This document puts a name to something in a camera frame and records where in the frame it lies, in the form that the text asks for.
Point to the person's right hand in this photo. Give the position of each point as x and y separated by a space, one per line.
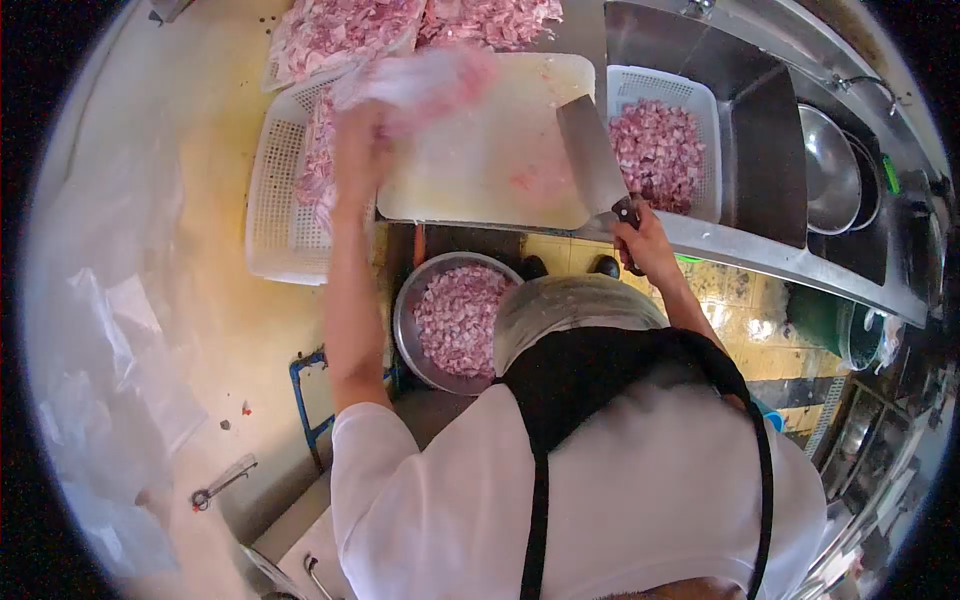
651 244

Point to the person's left hand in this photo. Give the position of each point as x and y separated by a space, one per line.
360 161

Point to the person's left fingers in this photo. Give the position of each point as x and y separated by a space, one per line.
367 120

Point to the person's right fingers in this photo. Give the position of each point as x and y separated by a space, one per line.
625 236

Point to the raw meat slab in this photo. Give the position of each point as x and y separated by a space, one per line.
435 79

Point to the pile of raw meat slabs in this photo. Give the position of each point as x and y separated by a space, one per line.
319 161

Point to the heap of diced meat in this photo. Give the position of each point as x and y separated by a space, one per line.
461 319
660 154

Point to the tray of cut meat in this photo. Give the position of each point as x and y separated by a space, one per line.
337 30

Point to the large white plastic basket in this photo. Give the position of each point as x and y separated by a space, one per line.
274 195

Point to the white plastic cutting board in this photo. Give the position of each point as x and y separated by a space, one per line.
487 161

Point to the small white plastic basket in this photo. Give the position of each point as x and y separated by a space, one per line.
705 112

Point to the stainless steel sink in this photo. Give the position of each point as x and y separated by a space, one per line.
757 150

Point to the round metal bowl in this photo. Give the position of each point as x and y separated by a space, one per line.
405 322

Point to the green bucket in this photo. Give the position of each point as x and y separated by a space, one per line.
814 319

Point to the shiny steel mixing bowl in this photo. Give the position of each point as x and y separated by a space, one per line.
829 169
871 184

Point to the person's body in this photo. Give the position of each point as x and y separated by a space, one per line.
645 487

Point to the dark metal pot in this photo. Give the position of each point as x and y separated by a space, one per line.
862 337

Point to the green brush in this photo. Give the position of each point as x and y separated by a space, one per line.
890 174

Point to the metal kitchen shelf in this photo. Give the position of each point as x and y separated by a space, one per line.
870 457

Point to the clear plastic bags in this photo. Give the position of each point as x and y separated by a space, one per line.
112 337

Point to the small metal tool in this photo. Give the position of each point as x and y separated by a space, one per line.
221 484

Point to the blue metal frame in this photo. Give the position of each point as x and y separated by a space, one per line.
304 405

